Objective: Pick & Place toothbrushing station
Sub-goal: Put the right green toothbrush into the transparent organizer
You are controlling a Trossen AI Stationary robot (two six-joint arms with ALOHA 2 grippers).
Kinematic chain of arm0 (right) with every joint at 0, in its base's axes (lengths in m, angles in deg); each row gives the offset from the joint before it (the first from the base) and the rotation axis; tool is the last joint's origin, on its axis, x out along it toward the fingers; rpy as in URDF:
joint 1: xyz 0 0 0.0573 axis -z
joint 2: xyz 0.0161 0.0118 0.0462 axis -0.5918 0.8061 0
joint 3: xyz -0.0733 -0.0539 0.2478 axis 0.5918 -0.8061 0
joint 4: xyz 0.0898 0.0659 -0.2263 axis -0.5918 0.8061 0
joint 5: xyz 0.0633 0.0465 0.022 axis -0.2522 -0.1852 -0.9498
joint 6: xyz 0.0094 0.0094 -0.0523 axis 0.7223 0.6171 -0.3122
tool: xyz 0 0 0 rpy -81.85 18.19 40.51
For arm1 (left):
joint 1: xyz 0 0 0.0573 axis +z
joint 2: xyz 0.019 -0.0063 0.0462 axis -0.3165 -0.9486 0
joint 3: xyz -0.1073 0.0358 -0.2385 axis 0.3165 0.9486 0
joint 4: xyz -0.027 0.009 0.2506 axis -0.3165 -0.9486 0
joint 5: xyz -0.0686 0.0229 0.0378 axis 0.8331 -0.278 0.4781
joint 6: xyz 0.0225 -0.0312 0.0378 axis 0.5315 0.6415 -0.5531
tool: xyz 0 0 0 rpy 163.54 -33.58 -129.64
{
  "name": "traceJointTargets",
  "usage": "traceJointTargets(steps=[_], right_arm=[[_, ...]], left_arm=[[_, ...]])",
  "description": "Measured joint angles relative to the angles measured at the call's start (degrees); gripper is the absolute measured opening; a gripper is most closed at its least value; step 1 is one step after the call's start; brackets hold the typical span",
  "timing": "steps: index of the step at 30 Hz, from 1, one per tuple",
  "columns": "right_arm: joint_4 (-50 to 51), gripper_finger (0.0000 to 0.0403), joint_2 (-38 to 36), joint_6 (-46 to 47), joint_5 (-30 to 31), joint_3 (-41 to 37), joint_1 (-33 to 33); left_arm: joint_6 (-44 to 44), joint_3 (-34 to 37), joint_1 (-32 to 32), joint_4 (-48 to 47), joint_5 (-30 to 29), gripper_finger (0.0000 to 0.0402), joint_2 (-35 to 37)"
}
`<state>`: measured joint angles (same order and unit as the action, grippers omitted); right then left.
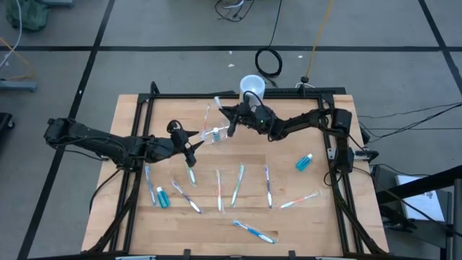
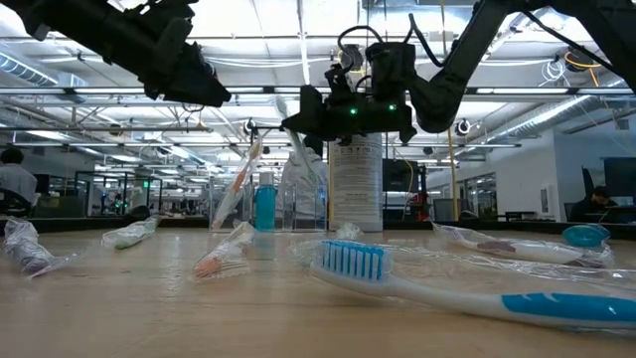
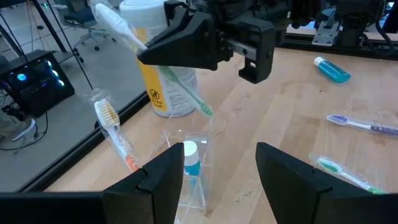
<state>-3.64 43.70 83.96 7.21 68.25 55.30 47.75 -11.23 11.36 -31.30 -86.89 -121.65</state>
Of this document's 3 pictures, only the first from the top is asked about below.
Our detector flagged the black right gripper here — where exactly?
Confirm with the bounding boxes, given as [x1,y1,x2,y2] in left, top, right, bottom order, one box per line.
[219,106,281,142]

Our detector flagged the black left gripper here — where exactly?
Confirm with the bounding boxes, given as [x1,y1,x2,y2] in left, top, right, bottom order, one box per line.
[144,129,206,163]

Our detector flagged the orange toothbrush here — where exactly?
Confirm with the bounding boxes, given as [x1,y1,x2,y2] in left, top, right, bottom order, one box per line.
[214,168,225,214]
[201,103,212,134]
[278,189,322,211]

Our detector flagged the green toothbrush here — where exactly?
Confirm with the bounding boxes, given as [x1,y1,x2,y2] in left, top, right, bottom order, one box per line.
[230,162,246,209]
[185,162,198,187]

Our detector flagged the purple toothbrush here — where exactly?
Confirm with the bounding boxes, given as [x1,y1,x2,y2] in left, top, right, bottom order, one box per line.
[171,180,204,215]
[263,165,274,210]

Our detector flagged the blue toothbrush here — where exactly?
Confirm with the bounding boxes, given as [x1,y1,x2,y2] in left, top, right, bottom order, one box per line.
[144,164,157,207]
[232,219,278,246]

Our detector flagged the white wipes canister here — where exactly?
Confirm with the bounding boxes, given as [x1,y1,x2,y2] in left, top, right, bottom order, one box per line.
[239,74,266,108]

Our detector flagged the dark equipment stand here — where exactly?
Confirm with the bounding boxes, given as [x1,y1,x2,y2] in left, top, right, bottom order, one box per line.
[371,164,462,260]

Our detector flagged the green bag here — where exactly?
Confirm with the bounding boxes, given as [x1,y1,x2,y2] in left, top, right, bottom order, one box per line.
[5,0,51,32]

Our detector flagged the white printed box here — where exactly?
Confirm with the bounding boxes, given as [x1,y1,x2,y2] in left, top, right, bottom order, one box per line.
[395,174,447,223]

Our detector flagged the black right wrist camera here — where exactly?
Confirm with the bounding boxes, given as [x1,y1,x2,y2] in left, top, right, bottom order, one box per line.
[235,102,253,118]

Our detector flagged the black metal table frame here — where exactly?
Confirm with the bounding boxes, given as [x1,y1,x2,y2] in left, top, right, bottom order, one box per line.
[81,81,389,260]

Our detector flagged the black coiled cable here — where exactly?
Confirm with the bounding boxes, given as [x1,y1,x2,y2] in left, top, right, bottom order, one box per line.
[254,0,284,88]

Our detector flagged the black cable bundle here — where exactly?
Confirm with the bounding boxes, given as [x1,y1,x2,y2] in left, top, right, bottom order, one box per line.
[214,0,256,22]

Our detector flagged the yellow cable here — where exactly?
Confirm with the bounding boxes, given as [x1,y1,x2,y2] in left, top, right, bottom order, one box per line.
[305,0,335,82]

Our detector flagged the grey base plate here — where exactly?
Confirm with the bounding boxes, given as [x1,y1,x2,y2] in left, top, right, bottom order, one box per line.
[0,79,39,93]

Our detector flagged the orange cable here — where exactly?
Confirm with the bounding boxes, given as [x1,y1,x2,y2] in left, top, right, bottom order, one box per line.
[0,35,37,82]

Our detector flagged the black floor cables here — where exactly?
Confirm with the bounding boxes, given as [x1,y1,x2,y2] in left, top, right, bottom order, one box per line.
[357,102,462,144]

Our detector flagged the white cable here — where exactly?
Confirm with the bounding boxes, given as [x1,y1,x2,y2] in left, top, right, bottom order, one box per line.
[0,0,23,69]

